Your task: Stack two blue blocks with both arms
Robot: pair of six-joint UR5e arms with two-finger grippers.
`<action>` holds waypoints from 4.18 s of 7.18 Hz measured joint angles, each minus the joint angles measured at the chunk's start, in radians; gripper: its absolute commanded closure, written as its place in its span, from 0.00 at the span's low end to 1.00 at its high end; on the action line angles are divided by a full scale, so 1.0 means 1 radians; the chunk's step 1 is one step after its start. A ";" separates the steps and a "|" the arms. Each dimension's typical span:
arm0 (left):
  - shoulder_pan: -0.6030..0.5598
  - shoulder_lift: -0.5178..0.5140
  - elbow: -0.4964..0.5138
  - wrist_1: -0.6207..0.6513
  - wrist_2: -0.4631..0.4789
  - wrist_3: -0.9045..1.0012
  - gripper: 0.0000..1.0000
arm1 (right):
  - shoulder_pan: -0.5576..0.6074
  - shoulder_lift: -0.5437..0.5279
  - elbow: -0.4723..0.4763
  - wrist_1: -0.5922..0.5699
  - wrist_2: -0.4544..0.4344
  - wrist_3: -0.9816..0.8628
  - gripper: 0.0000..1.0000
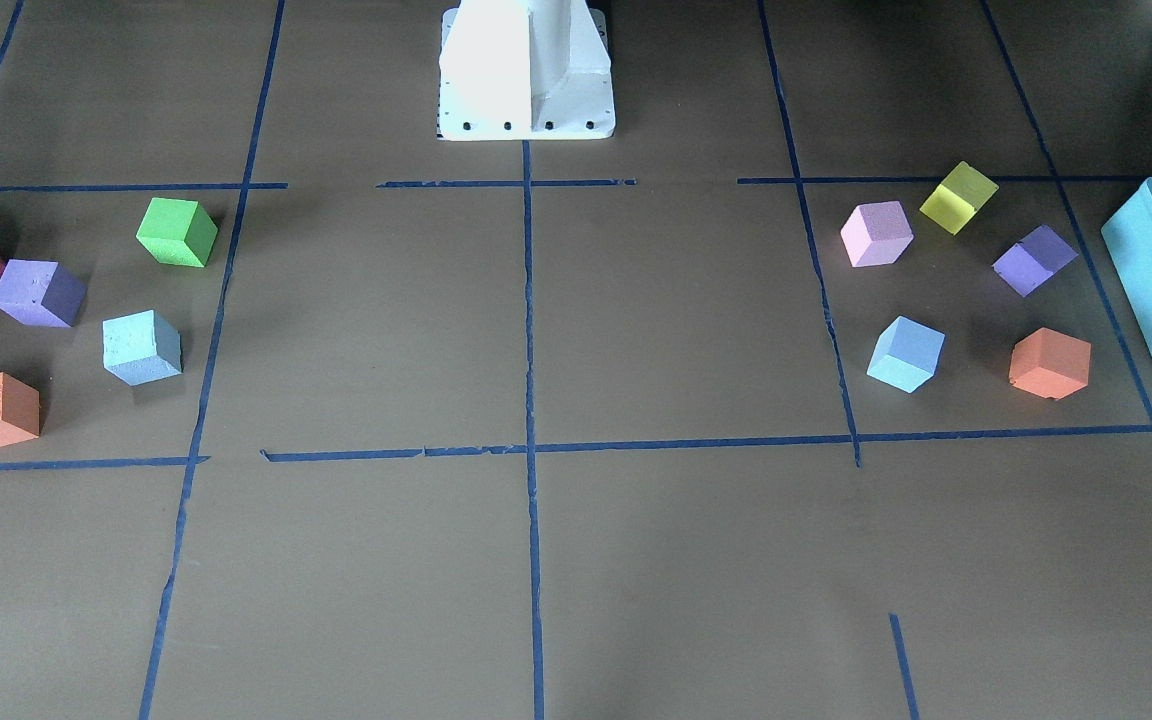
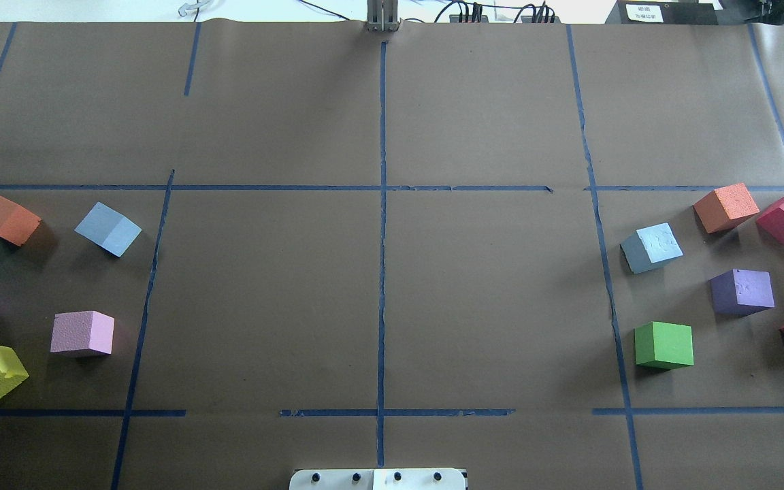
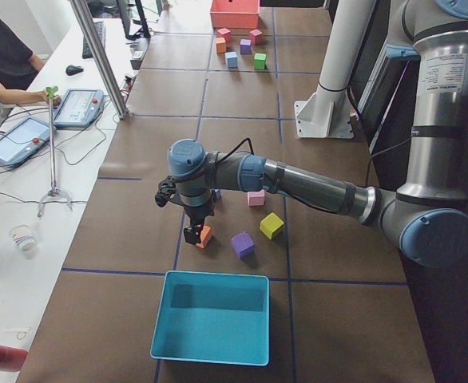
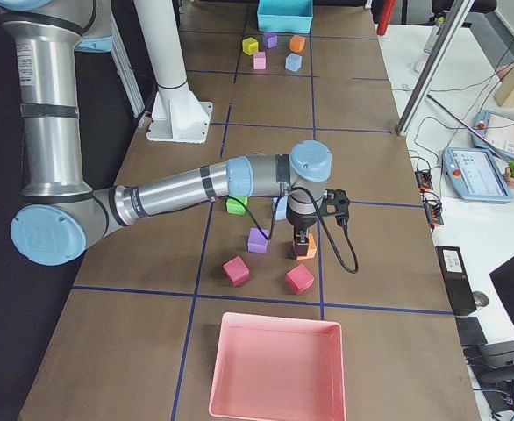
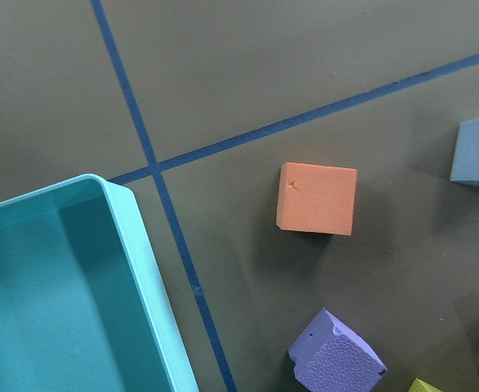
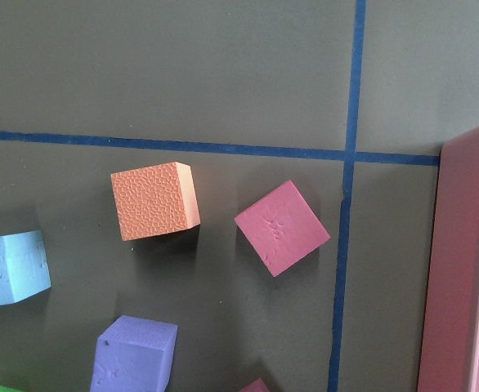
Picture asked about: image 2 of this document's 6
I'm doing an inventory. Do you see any light blue foam block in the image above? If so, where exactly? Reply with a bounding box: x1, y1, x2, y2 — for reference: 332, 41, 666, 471
74, 202, 142, 258
620, 223, 683, 275

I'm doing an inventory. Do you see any black power strip left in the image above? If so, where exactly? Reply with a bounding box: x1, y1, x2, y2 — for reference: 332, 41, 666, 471
436, 1, 489, 24

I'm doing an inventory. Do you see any black power strip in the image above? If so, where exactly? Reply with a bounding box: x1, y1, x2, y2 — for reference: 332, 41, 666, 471
514, 3, 561, 24
436, 1, 489, 24

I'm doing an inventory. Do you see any black power strip right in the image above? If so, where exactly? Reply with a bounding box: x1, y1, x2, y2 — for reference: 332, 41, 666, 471
514, 3, 561, 24

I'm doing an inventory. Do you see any green foam block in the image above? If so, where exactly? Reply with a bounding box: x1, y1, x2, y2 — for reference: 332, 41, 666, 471
634, 321, 695, 370

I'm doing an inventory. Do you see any black box with label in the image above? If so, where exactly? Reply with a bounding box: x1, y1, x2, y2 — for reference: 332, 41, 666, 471
604, 1, 725, 25

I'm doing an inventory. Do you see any pink foam block left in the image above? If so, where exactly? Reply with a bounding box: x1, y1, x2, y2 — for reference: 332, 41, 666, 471
50, 311, 115, 357

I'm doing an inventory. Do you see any orange foam block right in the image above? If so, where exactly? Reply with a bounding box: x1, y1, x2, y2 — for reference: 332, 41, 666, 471
693, 182, 760, 235

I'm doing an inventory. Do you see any orange foam block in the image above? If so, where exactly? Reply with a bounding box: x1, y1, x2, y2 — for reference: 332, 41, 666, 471
693, 182, 760, 235
0, 195, 42, 247

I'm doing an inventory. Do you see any purple foam block right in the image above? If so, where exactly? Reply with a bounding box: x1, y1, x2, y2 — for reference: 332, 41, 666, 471
708, 269, 775, 316

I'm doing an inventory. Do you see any orange foam block left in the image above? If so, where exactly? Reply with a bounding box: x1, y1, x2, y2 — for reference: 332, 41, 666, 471
0, 195, 42, 247

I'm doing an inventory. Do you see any aluminium frame post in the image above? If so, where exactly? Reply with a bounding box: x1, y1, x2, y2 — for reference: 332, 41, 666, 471
366, 0, 400, 32

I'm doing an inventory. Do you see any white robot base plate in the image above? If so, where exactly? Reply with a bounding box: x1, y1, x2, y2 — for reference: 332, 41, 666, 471
289, 468, 469, 489

